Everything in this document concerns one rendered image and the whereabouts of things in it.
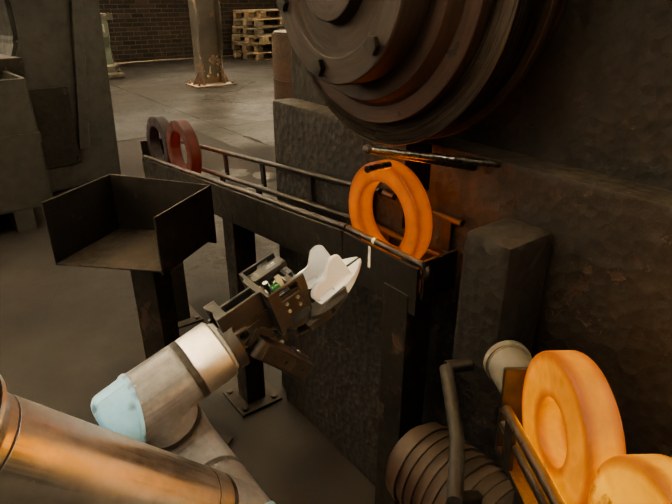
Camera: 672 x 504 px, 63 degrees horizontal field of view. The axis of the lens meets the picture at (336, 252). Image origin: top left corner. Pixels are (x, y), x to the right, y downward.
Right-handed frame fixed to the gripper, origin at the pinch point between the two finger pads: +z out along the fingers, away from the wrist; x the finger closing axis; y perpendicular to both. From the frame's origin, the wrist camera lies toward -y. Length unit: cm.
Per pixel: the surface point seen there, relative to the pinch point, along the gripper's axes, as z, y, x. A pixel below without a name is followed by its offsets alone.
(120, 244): -18, -12, 64
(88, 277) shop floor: -26, -74, 177
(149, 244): -14, -13, 59
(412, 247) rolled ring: 14.1, -7.9, 4.6
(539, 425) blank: -0.8, -6.2, -29.4
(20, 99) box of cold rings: -6, -14, 250
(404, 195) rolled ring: 16.7, -0.3, 7.3
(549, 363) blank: 1.5, 1.3, -29.1
